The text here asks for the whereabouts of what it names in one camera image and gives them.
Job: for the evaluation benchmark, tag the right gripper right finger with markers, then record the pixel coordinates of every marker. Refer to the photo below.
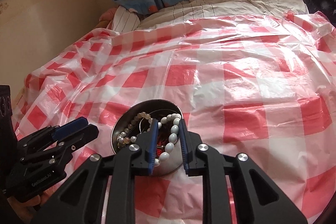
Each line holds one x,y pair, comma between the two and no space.
234,188

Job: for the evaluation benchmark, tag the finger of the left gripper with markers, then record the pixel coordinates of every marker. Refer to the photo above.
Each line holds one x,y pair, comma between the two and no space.
76,140
69,128

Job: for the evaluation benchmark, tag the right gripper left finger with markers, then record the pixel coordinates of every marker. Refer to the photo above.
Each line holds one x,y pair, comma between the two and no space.
101,190

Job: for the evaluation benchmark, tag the left hand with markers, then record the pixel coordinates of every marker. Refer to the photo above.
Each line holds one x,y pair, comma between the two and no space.
25,211

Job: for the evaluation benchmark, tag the round silver metal tin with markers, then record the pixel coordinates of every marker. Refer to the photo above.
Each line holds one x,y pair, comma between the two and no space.
139,125

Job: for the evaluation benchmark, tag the red white checkered plastic sheet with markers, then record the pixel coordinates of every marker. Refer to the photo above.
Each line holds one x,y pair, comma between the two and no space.
260,85

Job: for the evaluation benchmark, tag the pink stuffed toy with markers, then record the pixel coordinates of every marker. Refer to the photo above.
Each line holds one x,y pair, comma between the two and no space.
106,18

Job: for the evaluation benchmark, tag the striped pillow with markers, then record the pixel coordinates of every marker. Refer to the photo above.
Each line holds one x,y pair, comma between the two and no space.
124,21

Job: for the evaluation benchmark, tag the striped white bedsheet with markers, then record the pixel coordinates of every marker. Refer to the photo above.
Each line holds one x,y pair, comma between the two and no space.
209,8

